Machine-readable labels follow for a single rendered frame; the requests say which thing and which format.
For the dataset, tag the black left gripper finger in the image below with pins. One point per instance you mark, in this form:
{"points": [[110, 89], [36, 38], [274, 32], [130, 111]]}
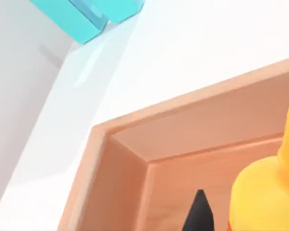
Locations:
{"points": [[200, 214]]}

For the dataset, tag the light blue rack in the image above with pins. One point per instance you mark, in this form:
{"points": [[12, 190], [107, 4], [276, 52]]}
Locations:
{"points": [[86, 16]]}

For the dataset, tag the shallow salmon-coloured box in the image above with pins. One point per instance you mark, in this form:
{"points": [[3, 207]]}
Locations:
{"points": [[139, 168]]}

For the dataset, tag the yellow bottle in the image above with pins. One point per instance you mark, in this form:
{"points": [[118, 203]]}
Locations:
{"points": [[265, 187]]}

